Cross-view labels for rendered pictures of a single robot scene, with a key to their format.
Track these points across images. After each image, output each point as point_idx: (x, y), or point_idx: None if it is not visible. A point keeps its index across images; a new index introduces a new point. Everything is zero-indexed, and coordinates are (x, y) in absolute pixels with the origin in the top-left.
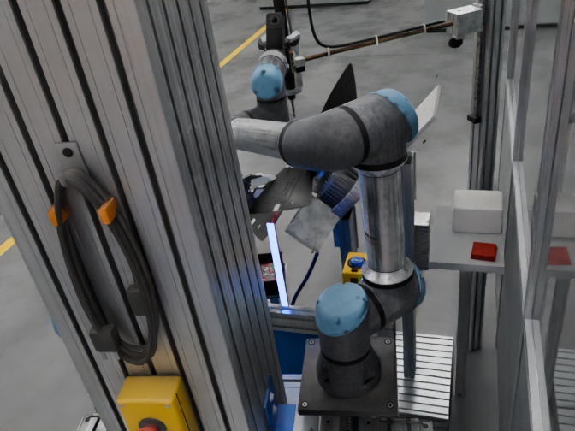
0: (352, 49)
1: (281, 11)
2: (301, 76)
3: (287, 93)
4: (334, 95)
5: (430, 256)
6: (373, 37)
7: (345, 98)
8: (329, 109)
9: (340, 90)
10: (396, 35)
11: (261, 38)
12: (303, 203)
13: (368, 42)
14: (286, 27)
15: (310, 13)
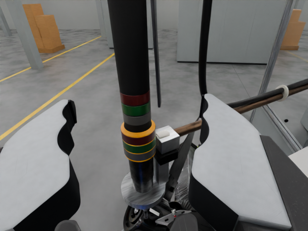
0: (253, 109)
1: (133, 13)
2: (167, 167)
3: (137, 206)
4: (184, 143)
5: None
6: (281, 88)
7: (190, 139)
8: (178, 158)
9: (190, 135)
10: (304, 85)
11: (9, 145)
12: None
13: (273, 96)
14: (145, 68)
15: (206, 33)
